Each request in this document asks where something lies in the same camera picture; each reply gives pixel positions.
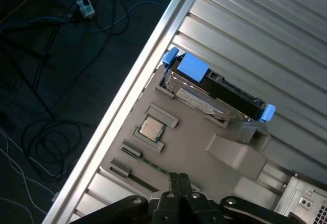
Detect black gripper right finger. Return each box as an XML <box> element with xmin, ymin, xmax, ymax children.
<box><xmin>179</xmin><ymin>172</ymin><xmax>301</xmax><ymax>224</ymax></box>

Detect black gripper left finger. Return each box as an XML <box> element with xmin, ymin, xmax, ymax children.
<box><xmin>74</xmin><ymin>172</ymin><xmax>181</xmax><ymax>224</ymax></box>

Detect hard disk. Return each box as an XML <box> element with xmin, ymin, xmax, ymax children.
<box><xmin>162</xmin><ymin>47</ymin><xmax>276</xmax><ymax>124</ymax></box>

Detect dark green RAM stick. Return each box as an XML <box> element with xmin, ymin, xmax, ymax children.
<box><xmin>109</xmin><ymin>166</ymin><xmax>160</xmax><ymax>193</ymax></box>

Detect grey parts rack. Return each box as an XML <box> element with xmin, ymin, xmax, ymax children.
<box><xmin>101</xmin><ymin>64</ymin><xmax>270</xmax><ymax>196</ymax></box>

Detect silver CPU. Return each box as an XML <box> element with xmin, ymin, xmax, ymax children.
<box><xmin>137</xmin><ymin>115</ymin><xmax>168</xmax><ymax>142</ymax></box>

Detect black open PC case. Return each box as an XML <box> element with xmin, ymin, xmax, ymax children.
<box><xmin>274</xmin><ymin>175</ymin><xmax>327</xmax><ymax>224</ymax></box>

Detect black floor stand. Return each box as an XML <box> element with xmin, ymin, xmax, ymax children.
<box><xmin>0</xmin><ymin>17</ymin><xmax>72</xmax><ymax>61</ymax></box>

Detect coiled black floor cables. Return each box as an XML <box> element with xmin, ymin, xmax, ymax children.
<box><xmin>21</xmin><ymin>118</ymin><xmax>83</xmax><ymax>184</ymax></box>

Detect white floor cable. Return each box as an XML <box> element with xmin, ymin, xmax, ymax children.
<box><xmin>0</xmin><ymin>127</ymin><xmax>61</xmax><ymax>213</ymax></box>

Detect blue floor cable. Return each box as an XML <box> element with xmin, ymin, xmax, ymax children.
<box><xmin>94</xmin><ymin>1</ymin><xmax>165</xmax><ymax>35</ymax></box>

